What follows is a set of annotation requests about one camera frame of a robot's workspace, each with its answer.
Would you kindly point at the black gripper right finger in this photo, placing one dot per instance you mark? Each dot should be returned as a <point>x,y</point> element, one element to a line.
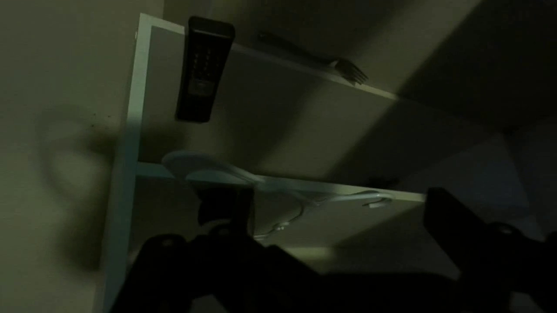
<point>498,260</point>

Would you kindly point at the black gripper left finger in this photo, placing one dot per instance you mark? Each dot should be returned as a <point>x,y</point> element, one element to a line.
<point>220,271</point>

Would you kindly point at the grey open shelf unit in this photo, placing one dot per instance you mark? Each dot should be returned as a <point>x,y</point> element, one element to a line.
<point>302,121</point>

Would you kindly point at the metal fork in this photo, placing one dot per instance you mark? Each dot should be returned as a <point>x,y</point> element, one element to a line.
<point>342,64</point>

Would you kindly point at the black remote control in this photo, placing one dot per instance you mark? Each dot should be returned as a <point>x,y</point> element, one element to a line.
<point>202,69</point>

